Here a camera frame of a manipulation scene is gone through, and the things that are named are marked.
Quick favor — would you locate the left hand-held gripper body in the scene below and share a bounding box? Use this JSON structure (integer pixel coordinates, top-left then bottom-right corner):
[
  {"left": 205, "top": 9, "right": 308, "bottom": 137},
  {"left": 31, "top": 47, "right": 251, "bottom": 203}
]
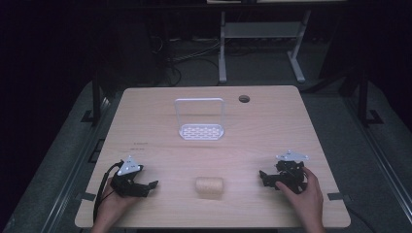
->
[{"left": 110, "top": 155, "right": 151, "bottom": 199}]

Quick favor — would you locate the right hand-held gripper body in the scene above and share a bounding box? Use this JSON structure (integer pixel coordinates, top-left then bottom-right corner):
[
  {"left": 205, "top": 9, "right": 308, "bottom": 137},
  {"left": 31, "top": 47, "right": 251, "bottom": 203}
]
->
[{"left": 271, "top": 149, "right": 310, "bottom": 195}]

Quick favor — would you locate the clear plastic container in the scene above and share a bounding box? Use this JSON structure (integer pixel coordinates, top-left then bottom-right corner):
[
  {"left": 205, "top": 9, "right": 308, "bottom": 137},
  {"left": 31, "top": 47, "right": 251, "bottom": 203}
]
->
[{"left": 173, "top": 97, "right": 225, "bottom": 142}]

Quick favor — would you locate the person's left hand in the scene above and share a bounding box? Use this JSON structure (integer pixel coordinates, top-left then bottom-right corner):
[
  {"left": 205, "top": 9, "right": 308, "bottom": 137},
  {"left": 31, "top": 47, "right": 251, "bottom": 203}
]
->
[{"left": 93, "top": 177, "right": 142, "bottom": 229}]

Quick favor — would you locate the person's right hand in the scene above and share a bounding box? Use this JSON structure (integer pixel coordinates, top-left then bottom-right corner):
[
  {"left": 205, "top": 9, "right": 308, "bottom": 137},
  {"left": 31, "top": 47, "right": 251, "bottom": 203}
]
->
[{"left": 275, "top": 166, "right": 326, "bottom": 227}]

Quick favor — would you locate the grey tape strip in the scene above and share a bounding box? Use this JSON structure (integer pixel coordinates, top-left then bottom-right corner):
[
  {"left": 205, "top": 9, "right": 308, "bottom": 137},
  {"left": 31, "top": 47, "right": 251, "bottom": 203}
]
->
[
  {"left": 326, "top": 191, "right": 352, "bottom": 202},
  {"left": 75, "top": 191, "right": 97, "bottom": 202}
]

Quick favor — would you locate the white metal stand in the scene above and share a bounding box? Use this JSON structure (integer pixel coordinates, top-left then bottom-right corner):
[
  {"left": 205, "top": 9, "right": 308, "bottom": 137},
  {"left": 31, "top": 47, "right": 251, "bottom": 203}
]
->
[{"left": 218, "top": 9, "right": 313, "bottom": 84}]

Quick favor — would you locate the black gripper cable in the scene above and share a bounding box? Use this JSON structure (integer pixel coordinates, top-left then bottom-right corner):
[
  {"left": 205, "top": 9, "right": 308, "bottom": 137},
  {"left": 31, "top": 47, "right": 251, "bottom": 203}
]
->
[{"left": 92, "top": 160, "right": 125, "bottom": 225}]

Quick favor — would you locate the black floor cable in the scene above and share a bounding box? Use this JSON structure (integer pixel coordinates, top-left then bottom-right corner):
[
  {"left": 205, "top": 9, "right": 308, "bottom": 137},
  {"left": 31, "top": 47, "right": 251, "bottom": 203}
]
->
[{"left": 347, "top": 206, "right": 378, "bottom": 233}]

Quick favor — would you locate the black metal frame post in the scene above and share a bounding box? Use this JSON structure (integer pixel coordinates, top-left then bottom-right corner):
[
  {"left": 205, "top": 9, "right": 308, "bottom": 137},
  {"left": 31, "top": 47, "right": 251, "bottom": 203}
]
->
[
  {"left": 81, "top": 69, "right": 108, "bottom": 125},
  {"left": 356, "top": 66, "right": 385, "bottom": 127}
]

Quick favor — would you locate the bundle of floor cables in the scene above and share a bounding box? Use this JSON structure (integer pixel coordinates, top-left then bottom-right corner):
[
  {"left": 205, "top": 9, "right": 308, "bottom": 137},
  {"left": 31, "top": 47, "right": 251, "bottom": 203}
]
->
[{"left": 152, "top": 35, "right": 224, "bottom": 86}]

